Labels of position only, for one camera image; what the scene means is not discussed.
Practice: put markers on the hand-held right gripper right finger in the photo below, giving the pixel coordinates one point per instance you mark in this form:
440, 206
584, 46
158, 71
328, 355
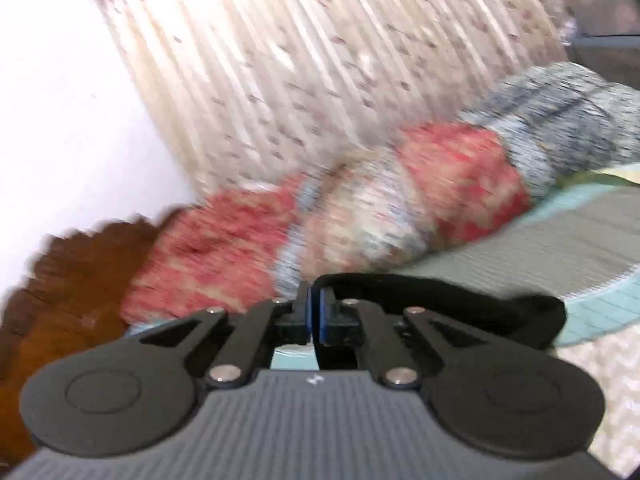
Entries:
320, 312

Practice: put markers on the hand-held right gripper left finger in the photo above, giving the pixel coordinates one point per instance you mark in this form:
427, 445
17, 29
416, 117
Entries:
306, 312

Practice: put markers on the black pants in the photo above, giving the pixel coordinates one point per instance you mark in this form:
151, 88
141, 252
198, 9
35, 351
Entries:
450, 300

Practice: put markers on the red patterned pillow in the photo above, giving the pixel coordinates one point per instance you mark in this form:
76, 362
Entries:
350, 220

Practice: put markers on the chevron teal grey bedspread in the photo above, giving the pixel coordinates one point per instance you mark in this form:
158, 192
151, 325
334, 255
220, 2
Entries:
525, 245

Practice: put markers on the brown wooden headboard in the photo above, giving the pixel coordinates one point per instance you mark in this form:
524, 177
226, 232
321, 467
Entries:
75, 280

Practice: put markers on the floral cream curtain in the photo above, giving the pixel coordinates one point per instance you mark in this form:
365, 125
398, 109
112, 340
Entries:
310, 60

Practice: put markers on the blue grey patterned blanket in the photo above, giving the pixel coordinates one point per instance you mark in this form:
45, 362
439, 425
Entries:
560, 120

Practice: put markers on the pale yellow sheet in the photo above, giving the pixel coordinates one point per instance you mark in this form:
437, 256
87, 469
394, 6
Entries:
615, 172

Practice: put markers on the dark storage bin teal rim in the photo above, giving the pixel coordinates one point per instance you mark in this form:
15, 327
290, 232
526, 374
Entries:
610, 60

